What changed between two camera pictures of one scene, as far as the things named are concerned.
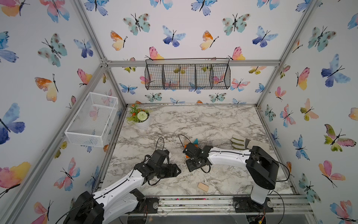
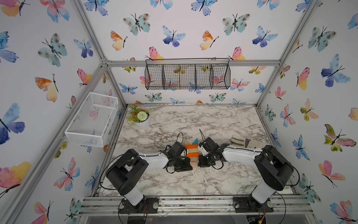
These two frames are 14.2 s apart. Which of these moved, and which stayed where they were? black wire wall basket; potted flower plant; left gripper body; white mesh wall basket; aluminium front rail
Moved: left gripper body
Stayed: aluminium front rail; white mesh wall basket; black wire wall basket; potted flower plant
